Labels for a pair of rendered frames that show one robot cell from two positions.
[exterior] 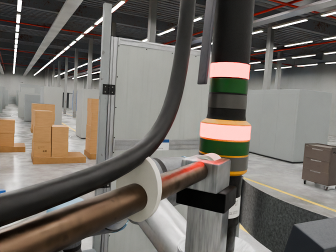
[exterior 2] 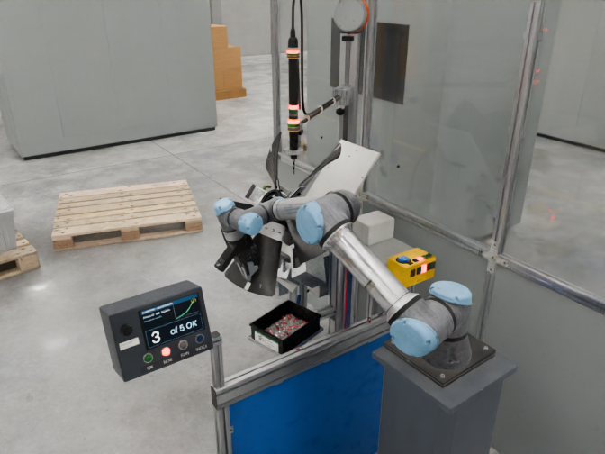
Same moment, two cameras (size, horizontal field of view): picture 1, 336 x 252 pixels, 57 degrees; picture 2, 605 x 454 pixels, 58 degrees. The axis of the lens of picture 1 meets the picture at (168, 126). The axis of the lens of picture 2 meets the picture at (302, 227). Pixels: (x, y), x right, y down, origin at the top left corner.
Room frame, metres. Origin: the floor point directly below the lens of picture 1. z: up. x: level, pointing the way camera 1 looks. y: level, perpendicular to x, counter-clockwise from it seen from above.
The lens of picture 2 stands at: (2.22, -0.28, 2.04)
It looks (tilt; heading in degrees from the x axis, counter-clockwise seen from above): 25 degrees down; 172
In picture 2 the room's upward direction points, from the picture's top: straight up
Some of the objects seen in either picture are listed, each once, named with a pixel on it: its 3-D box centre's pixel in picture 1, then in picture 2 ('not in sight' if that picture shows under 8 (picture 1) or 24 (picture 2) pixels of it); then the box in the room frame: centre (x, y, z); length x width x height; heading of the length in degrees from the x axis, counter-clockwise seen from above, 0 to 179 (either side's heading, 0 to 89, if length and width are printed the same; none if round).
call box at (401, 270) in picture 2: not in sight; (410, 268); (0.46, 0.38, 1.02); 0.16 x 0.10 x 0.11; 117
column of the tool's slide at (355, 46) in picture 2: not in sight; (344, 213); (-0.36, 0.29, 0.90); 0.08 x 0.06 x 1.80; 62
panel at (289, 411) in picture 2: not in sight; (325, 425); (0.64, 0.02, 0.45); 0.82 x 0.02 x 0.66; 117
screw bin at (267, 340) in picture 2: not in sight; (285, 326); (0.53, -0.11, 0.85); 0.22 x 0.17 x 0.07; 132
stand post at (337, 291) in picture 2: not in sight; (337, 305); (0.00, 0.19, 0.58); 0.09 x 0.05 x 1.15; 27
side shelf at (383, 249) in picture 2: not in sight; (375, 246); (-0.08, 0.39, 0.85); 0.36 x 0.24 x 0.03; 27
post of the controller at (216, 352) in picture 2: not in sight; (216, 360); (0.83, -0.36, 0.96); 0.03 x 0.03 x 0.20; 27
